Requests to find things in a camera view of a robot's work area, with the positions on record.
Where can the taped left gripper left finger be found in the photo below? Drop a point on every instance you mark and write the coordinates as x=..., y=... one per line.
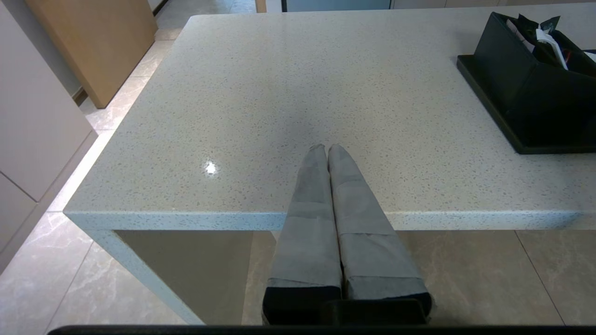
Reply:
x=309, y=232

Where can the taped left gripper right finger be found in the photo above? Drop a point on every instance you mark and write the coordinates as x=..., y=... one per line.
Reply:
x=368, y=242

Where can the green tea packet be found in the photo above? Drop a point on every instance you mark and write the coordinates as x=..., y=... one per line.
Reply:
x=535, y=23

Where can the black rectangular tray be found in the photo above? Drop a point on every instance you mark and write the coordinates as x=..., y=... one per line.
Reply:
x=493, y=104

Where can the black organizer box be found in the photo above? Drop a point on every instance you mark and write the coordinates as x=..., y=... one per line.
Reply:
x=526, y=88

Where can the wooden door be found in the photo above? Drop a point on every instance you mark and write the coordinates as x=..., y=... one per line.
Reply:
x=98, y=42

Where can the white tall cabinet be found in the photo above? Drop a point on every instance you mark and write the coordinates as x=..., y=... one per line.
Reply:
x=32, y=116

